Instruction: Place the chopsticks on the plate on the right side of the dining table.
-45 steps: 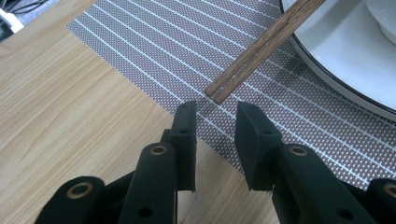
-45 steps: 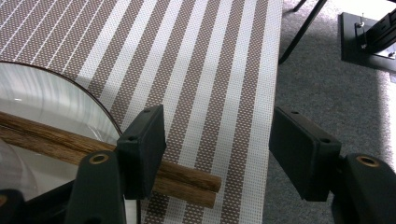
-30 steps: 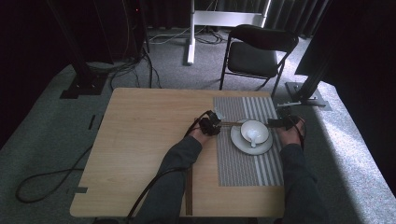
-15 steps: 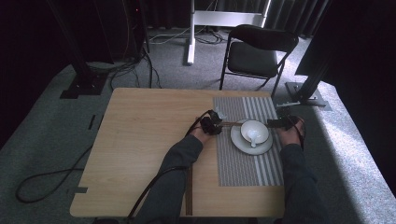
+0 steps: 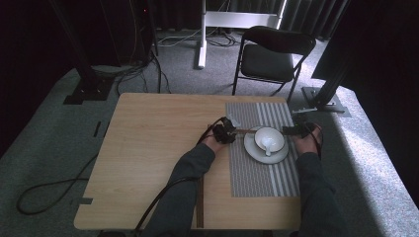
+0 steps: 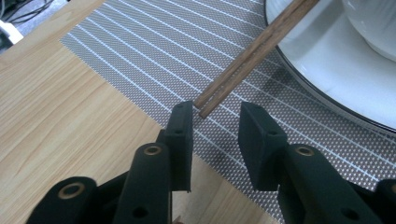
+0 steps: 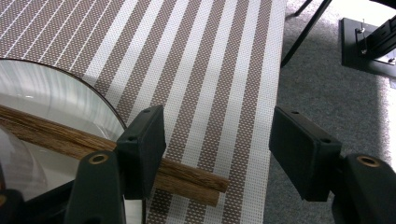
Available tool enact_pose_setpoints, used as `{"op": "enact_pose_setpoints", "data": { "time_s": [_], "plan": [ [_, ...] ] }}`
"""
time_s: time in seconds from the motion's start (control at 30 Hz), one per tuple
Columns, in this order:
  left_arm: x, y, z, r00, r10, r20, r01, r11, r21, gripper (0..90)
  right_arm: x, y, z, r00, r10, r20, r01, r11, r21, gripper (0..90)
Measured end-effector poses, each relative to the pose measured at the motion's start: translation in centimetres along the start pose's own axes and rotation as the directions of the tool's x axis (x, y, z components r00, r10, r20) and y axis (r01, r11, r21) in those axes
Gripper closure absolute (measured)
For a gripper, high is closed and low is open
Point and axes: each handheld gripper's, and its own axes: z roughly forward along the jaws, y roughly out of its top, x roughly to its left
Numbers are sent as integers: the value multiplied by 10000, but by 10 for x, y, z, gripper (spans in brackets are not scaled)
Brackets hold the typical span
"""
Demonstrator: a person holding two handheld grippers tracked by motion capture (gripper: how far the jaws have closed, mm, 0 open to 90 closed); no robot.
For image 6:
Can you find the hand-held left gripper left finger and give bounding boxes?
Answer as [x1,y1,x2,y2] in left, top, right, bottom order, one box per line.
[156,100,194,192]

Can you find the white bowl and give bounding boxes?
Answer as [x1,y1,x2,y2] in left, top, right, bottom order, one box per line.
[340,0,396,63]

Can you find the white plate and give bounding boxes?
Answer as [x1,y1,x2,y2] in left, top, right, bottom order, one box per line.
[263,0,396,135]

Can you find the brown wooden chopstick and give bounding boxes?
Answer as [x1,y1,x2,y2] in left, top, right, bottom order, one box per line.
[198,0,321,119]
[192,0,307,110]

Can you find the white desk frame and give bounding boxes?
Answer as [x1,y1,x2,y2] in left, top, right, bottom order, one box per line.
[0,19,25,54]

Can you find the cables under white desk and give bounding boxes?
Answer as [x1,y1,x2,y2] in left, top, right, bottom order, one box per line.
[0,0,56,23]

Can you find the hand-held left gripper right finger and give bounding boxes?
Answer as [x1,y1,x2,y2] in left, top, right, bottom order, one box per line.
[237,101,290,192]

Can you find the grey striped placemat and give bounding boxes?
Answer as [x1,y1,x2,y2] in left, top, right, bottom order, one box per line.
[59,0,396,224]

